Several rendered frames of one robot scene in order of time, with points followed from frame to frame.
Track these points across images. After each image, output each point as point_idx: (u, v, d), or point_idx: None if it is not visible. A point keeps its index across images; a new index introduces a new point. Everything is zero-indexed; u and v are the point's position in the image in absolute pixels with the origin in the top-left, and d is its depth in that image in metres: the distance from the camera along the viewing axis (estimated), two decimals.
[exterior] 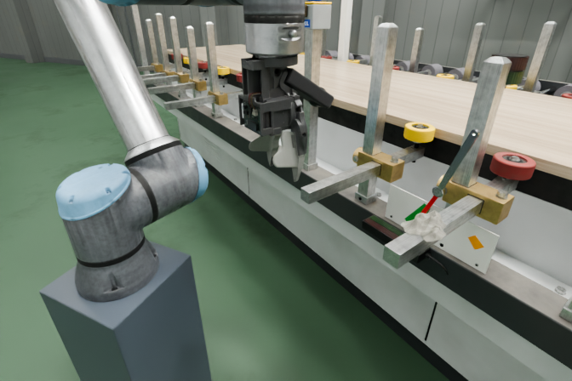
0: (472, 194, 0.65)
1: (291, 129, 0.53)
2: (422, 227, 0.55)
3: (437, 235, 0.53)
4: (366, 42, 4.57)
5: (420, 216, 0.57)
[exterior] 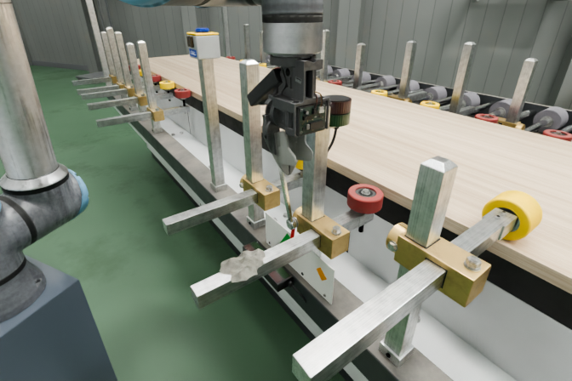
0: (313, 229, 0.68)
1: None
2: (237, 266, 0.57)
3: (243, 276, 0.55)
4: (343, 48, 4.60)
5: (242, 254, 0.60)
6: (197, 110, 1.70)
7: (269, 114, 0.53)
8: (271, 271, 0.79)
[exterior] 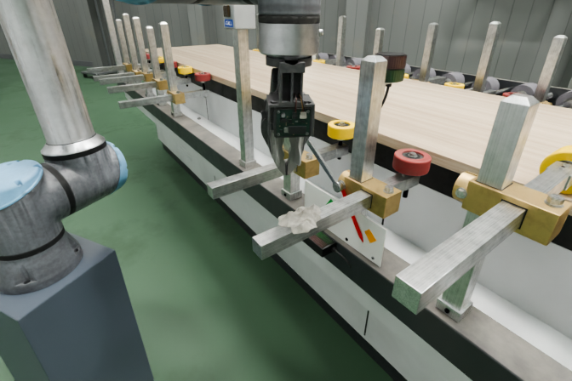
0: (363, 189, 0.67)
1: None
2: (295, 219, 0.57)
3: (305, 228, 0.55)
4: (351, 42, 4.59)
5: (299, 210, 0.59)
6: (216, 93, 1.70)
7: (266, 111, 0.55)
8: (313, 237, 0.78)
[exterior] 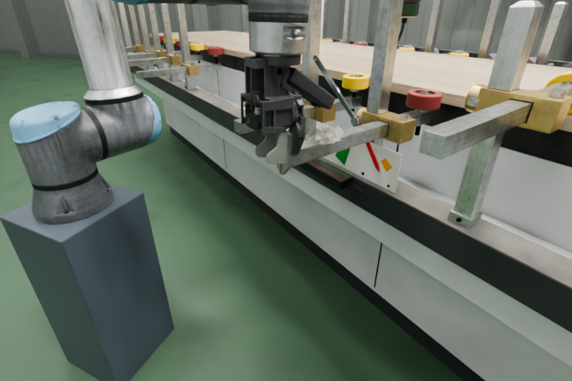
0: (380, 119, 0.73)
1: (289, 129, 0.54)
2: (322, 135, 0.63)
3: (331, 139, 0.60)
4: (353, 32, 4.65)
5: (323, 129, 0.65)
6: (228, 68, 1.76)
7: None
8: (331, 173, 0.84)
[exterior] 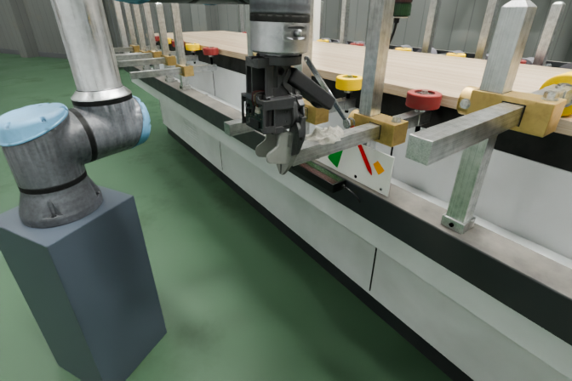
0: (373, 122, 0.72)
1: (289, 129, 0.54)
2: (322, 135, 0.63)
3: (331, 139, 0.60)
4: (352, 32, 4.64)
5: (323, 129, 0.65)
6: (223, 68, 1.74)
7: None
8: (323, 176, 0.83)
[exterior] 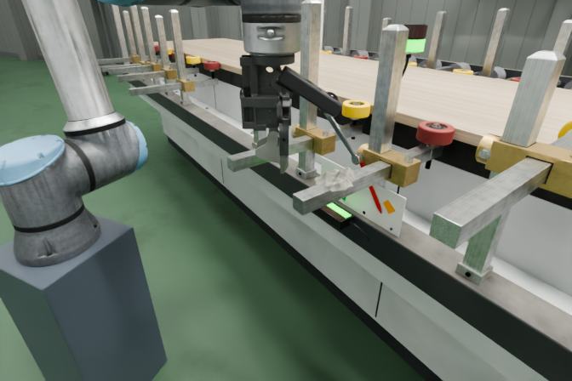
0: (383, 160, 0.68)
1: (279, 129, 0.54)
2: (332, 179, 0.60)
3: (342, 185, 0.57)
4: (353, 37, 4.60)
5: (334, 172, 0.62)
6: (225, 82, 1.71)
7: None
8: (331, 211, 0.80)
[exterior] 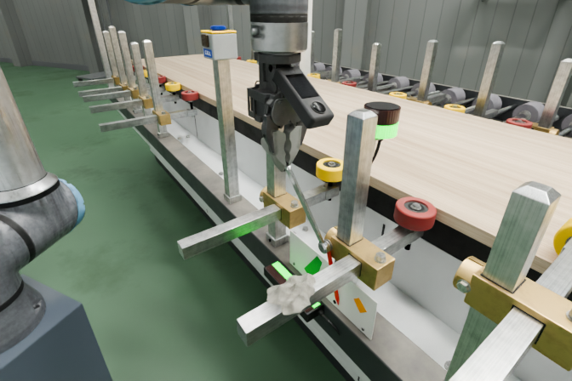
0: (352, 254, 0.59)
1: (271, 126, 0.56)
2: (286, 295, 0.50)
3: (296, 308, 0.48)
4: (349, 48, 4.51)
5: (290, 280, 0.53)
6: (204, 113, 1.62)
7: None
8: None
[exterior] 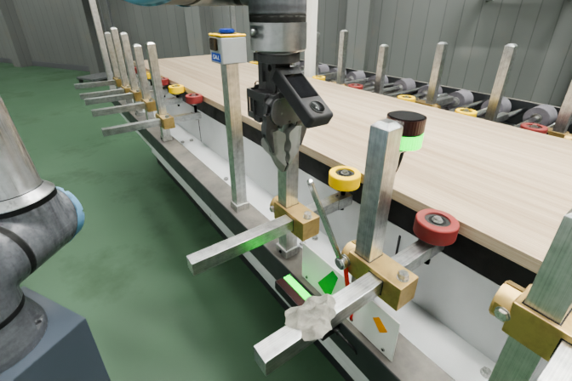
0: (372, 272, 0.56)
1: (271, 126, 0.56)
2: (306, 318, 0.47)
3: (317, 333, 0.45)
4: (351, 48, 4.48)
5: (309, 302, 0.50)
6: (208, 116, 1.59)
7: None
8: None
